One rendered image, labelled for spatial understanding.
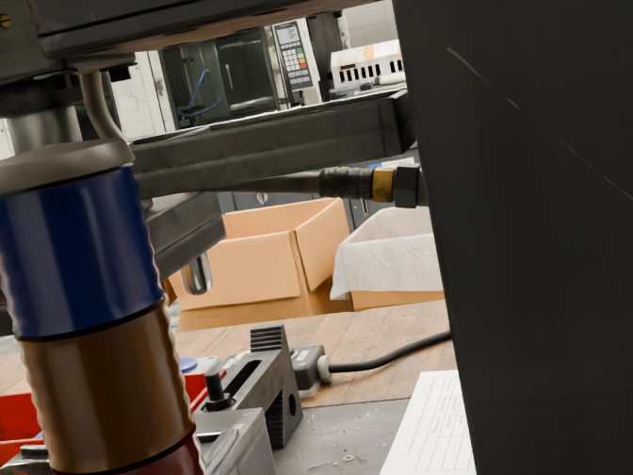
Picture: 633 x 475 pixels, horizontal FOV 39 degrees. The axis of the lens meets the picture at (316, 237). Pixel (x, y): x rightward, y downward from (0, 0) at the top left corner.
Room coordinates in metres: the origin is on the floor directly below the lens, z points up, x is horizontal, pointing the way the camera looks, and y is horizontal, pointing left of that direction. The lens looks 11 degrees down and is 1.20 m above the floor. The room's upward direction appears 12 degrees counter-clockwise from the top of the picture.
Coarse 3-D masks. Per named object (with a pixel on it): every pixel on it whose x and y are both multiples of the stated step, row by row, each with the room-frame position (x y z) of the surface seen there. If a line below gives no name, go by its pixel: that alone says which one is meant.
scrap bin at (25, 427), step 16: (192, 384) 0.77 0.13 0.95; (0, 400) 0.82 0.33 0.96; (16, 400) 0.82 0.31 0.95; (192, 400) 0.77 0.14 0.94; (0, 416) 0.82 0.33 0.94; (16, 416) 0.82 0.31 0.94; (32, 416) 0.81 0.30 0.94; (0, 432) 0.83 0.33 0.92; (16, 432) 0.82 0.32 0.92; (32, 432) 0.82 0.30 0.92; (0, 448) 0.69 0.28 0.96; (16, 448) 0.69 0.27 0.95; (0, 464) 0.69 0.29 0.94
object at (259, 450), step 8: (264, 424) 0.58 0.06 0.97; (264, 432) 0.58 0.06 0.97; (256, 440) 0.56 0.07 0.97; (264, 440) 0.57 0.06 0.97; (248, 448) 0.55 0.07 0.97; (256, 448) 0.56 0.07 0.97; (264, 448) 0.57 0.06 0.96; (248, 456) 0.54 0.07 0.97; (256, 456) 0.56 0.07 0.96; (264, 456) 0.57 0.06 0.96; (272, 456) 0.58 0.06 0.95; (240, 464) 0.53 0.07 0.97; (248, 464) 0.54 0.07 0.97; (256, 464) 0.55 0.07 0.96; (264, 464) 0.57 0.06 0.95; (272, 464) 0.58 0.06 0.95; (232, 472) 0.52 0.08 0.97; (240, 472) 0.53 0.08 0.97; (248, 472) 0.54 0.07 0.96; (256, 472) 0.55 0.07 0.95; (264, 472) 0.56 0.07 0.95; (272, 472) 0.58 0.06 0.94
